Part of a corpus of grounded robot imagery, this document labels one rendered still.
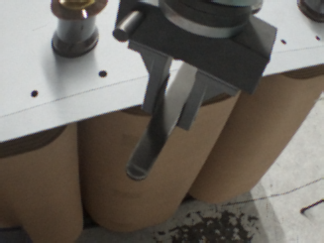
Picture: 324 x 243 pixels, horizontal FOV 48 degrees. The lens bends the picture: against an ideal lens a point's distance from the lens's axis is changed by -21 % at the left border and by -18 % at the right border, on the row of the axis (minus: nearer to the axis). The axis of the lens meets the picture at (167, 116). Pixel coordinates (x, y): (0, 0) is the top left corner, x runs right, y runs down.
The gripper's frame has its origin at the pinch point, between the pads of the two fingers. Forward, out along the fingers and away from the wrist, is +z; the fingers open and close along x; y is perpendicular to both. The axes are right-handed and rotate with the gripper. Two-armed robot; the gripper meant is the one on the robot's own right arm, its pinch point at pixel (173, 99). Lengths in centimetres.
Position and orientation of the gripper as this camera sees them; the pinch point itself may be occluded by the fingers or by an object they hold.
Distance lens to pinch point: 43.6
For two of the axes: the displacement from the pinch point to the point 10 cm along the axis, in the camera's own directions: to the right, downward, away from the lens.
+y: -4.0, 7.2, -5.7
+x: 9.0, 4.3, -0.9
